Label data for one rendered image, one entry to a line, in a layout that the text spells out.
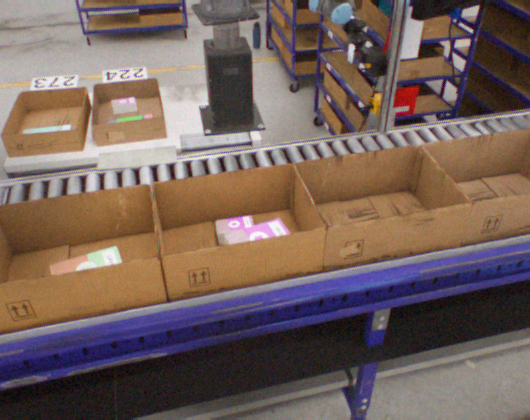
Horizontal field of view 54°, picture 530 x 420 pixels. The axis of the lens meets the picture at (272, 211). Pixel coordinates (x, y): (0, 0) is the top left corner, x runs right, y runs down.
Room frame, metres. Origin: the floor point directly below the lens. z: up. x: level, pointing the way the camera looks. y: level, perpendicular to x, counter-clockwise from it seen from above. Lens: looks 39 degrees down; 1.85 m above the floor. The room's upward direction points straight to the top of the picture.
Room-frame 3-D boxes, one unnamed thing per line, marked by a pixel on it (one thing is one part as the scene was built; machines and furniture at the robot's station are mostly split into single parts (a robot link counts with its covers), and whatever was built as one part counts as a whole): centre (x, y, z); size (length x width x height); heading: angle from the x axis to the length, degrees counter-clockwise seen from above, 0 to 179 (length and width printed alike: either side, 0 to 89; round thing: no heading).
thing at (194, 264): (1.02, 0.10, 0.96); 0.39 x 0.29 x 0.17; 104
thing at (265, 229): (0.99, 0.03, 0.92); 0.16 x 0.11 x 0.07; 115
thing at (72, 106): (1.90, 0.92, 0.80); 0.38 x 0.28 x 0.10; 10
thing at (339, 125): (3.11, -0.54, 0.19); 0.40 x 0.30 x 0.10; 13
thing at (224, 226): (1.08, 0.10, 0.91); 0.10 x 0.06 x 0.05; 103
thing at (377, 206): (1.12, -0.28, 0.96); 0.39 x 0.29 x 0.17; 104
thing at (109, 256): (0.88, 0.45, 0.92); 0.16 x 0.11 x 0.07; 116
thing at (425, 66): (2.63, -0.66, 0.79); 0.40 x 0.30 x 0.10; 16
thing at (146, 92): (1.99, 0.62, 0.80); 0.38 x 0.28 x 0.10; 14
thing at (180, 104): (2.02, 0.59, 0.74); 1.00 x 0.58 x 0.03; 101
